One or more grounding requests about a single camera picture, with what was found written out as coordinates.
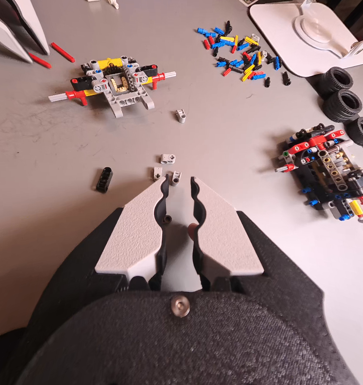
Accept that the white stand base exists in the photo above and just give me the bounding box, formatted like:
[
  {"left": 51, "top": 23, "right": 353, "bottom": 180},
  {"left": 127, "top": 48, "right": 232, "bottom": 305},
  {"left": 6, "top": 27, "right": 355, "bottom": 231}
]
[{"left": 249, "top": 0, "right": 363, "bottom": 79}]

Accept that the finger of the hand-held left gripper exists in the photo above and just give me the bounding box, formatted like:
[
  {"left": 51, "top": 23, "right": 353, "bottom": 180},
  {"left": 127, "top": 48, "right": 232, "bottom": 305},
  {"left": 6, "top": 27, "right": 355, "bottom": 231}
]
[
  {"left": 0, "top": 6, "right": 34, "bottom": 64},
  {"left": 0, "top": 0, "right": 51, "bottom": 56}
]

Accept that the red lego axle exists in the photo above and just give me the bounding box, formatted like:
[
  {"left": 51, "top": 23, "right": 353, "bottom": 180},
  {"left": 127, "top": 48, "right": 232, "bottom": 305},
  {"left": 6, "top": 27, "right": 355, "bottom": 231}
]
[
  {"left": 50, "top": 42, "right": 76, "bottom": 63},
  {"left": 28, "top": 53, "right": 52, "bottom": 69}
]

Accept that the pile of coloured lego pins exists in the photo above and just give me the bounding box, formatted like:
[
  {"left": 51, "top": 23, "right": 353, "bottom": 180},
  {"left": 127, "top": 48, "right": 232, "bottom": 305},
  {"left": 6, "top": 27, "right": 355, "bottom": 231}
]
[{"left": 196, "top": 20, "right": 291, "bottom": 88}]

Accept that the black short lego beam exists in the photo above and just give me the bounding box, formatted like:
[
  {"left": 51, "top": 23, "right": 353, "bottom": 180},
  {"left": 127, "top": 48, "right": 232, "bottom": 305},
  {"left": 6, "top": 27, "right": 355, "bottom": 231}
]
[{"left": 96, "top": 167, "right": 113, "bottom": 194}]

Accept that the black red lego chassis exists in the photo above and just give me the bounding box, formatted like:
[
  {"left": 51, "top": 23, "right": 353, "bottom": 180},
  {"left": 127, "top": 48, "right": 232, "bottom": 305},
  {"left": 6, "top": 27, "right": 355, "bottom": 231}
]
[{"left": 275, "top": 123, "right": 363, "bottom": 224}]

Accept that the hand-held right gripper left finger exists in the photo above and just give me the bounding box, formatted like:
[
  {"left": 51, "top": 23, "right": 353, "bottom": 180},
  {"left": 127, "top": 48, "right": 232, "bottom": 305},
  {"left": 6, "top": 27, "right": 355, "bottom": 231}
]
[{"left": 95, "top": 174, "right": 173, "bottom": 292}]

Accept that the yellow grey lego gear assembly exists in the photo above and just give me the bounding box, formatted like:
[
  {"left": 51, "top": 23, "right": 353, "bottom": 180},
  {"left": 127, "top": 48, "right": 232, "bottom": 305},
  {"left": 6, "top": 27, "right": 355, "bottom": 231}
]
[{"left": 48, "top": 56, "right": 177, "bottom": 118}]

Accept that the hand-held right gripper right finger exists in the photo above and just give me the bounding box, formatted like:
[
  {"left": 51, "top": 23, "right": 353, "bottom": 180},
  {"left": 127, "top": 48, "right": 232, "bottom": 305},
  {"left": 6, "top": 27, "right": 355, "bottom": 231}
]
[{"left": 190, "top": 176, "right": 264, "bottom": 292}]

